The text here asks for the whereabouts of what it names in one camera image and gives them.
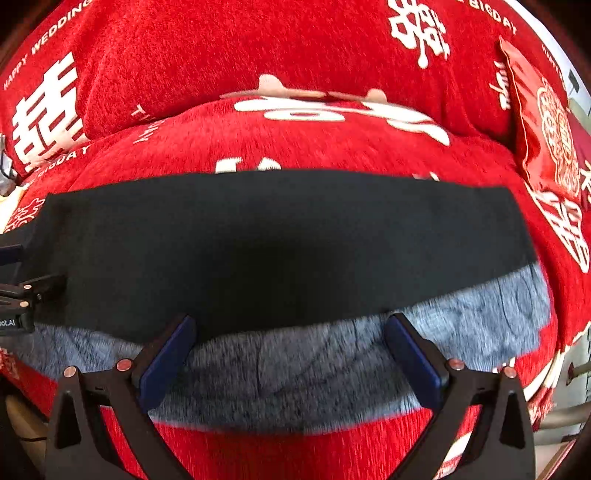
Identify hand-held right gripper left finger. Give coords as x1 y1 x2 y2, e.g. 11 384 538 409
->
45 315 197 480

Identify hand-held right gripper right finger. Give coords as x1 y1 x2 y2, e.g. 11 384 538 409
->
384 313 536 480

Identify black pants with grey lining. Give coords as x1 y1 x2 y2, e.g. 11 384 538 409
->
9 170 552 435

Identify cream white cloth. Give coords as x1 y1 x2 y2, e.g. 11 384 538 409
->
0 187 29 232

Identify grey cloth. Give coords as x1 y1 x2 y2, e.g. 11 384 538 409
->
0 134 20 195

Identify red printed sofa cover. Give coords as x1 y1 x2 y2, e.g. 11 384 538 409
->
0 0 591 480

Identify metal frame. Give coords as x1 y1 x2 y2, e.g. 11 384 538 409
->
536 323 591 446

